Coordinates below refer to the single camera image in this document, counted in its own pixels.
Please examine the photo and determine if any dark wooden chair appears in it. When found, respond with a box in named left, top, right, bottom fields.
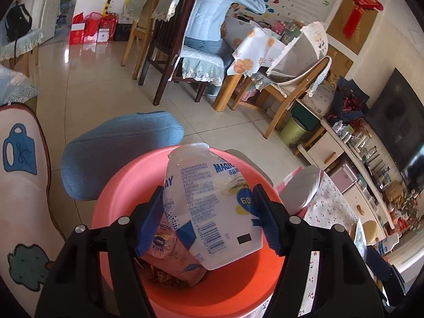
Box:
left=138, top=0, right=226, bottom=107

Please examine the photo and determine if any yellow pear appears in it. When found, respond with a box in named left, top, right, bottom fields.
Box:
left=363, top=220, right=378, bottom=246

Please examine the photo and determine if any black flat television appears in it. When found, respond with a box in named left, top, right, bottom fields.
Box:
left=364, top=68, right=424, bottom=199

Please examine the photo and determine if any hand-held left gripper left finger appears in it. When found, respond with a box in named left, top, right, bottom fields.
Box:
left=35, top=185, right=165, bottom=318

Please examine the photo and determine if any white blue-printed pouch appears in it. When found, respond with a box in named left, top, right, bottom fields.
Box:
left=163, top=142, right=264, bottom=271

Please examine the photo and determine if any pink plastic bucket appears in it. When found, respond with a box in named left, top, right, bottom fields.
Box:
left=91, top=146, right=287, bottom=318

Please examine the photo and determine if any black paper bag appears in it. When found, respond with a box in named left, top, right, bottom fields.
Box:
left=114, top=23, right=131, bottom=42

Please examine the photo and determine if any blue cushioned stool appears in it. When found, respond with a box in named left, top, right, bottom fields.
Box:
left=60, top=111, right=184, bottom=201

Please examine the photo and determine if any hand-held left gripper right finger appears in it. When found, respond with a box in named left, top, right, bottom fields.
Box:
left=252, top=184, right=385, bottom=318

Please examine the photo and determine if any grey padded cushion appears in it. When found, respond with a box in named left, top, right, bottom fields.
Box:
left=285, top=167, right=323, bottom=216

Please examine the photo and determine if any pale blue lace cloth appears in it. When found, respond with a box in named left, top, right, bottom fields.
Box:
left=0, top=64, right=42, bottom=105

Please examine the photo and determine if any black shoulder bag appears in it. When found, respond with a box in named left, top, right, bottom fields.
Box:
left=6, top=3, right=33, bottom=54

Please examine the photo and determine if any red Chinese knot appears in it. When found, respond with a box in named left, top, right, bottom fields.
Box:
left=343, top=0, right=383, bottom=40

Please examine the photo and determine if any white cardboard box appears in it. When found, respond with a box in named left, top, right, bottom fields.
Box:
left=310, top=81, right=338, bottom=116

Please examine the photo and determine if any red gift bag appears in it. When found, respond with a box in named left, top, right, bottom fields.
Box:
left=69, top=12, right=85, bottom=45
left=98, top=12, right=119, bottom=42
left=83, top=11, right=103, bottom=43

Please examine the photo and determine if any grey cat print mat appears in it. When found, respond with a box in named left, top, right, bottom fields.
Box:
left=225, top=149, right=274, bottom=186

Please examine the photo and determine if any cream TV cabinet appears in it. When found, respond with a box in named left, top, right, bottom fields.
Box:
left=296, top=119, right=403, bottom=239

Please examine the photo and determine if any dining table orange print cloth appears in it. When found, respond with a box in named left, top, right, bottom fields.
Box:
left=212, top=16, right=289, bottom=111

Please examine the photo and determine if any dark blue flower bouquet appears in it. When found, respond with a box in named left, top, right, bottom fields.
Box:
left=331, top=76, right=370, bottom=123

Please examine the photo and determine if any pink storage box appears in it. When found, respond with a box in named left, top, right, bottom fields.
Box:
left=329, top=164, right=358, bottom=194

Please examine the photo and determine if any pale blue lace seat cushion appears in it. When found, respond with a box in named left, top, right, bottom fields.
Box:
left=169, top=45, right=224, bottom=85

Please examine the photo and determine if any dark green box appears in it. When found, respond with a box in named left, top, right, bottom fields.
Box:
left=291, top=101, right=320, bottom=131

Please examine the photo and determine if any light wooden chair grey cover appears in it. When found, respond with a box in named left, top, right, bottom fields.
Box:
left=121, top=0, right=164, bottom=80

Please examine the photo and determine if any light wooden chair lace cover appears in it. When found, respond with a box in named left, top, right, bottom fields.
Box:
left=228, top=55, right=332, bottom=140

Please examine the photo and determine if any dried flower arrangement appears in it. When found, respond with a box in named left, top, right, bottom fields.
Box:
left=397, top=189, right=424, bottom=219

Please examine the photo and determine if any pink patterned undercloth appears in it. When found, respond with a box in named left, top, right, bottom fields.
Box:
left=275, top=170, right=299, bottom=196

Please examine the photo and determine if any lace covered side table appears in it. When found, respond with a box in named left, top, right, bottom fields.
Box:
left=0, top=28, right=43, bottom=70

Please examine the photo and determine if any green round bin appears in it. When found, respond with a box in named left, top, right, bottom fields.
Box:
left=280, top=116, right=308, bottom=146

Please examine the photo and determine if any white lace food cover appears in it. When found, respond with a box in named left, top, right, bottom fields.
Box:
left=267, top=21, right=328, bottom=77

